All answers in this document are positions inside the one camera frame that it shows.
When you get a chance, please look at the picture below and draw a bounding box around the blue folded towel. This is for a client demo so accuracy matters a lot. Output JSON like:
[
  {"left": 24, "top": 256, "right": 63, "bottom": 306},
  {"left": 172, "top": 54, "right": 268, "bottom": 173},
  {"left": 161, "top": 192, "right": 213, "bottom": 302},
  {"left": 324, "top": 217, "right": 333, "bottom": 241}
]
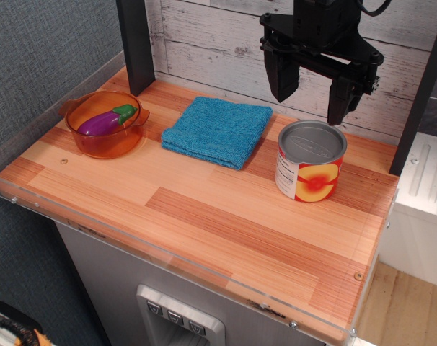
[{"left": 162, "top": 97, "right": 273, "bottom": 170}]

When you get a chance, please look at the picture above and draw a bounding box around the orange transparent pot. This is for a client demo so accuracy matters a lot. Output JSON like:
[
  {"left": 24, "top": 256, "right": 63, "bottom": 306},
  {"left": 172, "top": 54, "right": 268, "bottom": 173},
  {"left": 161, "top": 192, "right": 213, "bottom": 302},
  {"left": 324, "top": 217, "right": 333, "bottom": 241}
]
[{"left": 58, "top": 91, "right": 150, "bottom": 159}]

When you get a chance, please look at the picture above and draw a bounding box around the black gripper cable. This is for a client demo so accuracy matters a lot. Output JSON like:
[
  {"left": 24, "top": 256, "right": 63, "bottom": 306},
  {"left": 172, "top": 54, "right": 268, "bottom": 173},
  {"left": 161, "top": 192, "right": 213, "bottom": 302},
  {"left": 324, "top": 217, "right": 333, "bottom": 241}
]
[{"left": 354, "top": 0, "right": 392, "bottom": 17}]

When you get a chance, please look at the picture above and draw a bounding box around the grey toy fridge cabinet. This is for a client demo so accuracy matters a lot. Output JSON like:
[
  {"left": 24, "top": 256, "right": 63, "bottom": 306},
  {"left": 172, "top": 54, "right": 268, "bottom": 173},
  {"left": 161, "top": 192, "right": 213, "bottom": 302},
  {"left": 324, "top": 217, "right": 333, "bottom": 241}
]
[{"left": 57, "top": 223, "right": 321, "bottom": 345}]

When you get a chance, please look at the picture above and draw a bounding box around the clear acrylic table guard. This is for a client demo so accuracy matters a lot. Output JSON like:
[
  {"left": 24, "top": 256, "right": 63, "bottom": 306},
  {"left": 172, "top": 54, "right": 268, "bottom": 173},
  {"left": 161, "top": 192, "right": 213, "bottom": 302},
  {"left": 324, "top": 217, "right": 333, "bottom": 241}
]
[{"left": 0, "top": 55, "right": 398, "bottom": 345}]

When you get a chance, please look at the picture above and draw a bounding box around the dark left support post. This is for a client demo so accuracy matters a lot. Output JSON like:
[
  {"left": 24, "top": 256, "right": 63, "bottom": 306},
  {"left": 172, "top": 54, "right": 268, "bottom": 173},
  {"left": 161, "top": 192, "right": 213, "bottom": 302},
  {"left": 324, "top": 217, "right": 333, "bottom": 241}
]
[{"left": 116, "top": 0, "right": 156, "bottom": 96}]

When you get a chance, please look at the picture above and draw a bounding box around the silver dispenser panel with buttons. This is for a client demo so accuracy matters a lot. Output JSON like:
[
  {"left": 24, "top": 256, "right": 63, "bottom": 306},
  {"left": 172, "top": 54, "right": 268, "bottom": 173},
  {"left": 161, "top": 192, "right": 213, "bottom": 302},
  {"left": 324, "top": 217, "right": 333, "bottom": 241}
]
[{"left": 136, "top": 284, "right": 226, "bottom": 345}]

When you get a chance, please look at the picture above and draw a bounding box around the peach food can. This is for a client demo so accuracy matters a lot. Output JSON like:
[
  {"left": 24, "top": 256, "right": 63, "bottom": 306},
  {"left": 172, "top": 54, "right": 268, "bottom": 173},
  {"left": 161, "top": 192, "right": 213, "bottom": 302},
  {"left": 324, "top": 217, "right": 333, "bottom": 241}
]
[{"left": 275, "top": 120, "right": 348, "bottom": 203}]

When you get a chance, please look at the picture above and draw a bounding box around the purple toy eggplant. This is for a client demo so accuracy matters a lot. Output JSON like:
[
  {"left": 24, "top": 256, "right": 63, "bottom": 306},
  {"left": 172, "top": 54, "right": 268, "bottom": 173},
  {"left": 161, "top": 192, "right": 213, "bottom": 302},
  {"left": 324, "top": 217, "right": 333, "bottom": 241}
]
[{"left": 77, "top": 104, "right": 138, "bottom": 136}]

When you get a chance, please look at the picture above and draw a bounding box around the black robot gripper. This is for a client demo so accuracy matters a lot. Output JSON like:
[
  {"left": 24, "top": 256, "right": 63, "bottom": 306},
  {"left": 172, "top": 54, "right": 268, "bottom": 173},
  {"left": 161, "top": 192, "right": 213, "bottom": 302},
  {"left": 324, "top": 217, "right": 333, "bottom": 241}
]
[{"left": 260, "top": 1, "right": 384, "bottom": 125}]

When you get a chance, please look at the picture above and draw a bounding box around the white ridged appliance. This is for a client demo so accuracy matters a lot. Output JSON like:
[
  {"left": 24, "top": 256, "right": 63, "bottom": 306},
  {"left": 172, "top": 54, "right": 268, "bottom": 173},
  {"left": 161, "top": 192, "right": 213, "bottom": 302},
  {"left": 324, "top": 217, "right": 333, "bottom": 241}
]
[{"left": 379, "top": 133, "right": 437, "bottom": 285}]

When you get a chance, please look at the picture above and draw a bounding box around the dark right support post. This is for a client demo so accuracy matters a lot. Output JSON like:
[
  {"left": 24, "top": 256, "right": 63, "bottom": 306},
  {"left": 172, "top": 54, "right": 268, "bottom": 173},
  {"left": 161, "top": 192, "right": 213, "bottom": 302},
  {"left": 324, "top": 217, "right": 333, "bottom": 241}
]
[{"left": 389, "top": 0, "right": 437, "bottom": 177}]

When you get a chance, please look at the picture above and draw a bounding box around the black and orange object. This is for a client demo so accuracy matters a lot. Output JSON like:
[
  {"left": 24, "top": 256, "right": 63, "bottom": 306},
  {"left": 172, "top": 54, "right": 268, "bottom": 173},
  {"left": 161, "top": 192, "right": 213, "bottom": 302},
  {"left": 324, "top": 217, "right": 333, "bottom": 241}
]
[{"left": 0, "top": 301, "right": 53, "bottom": 346}]

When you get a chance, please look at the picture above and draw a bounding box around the dark support post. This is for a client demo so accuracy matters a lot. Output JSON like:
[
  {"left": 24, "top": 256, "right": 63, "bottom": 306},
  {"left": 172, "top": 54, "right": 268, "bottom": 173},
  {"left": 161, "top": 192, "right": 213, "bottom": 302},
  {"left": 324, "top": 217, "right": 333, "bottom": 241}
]
[
  {"left": 116, "top": 0, "right": 156, "bottom": 96},
  {"left": 389, "top": 0, "right": 437, "bottom": 177}
]

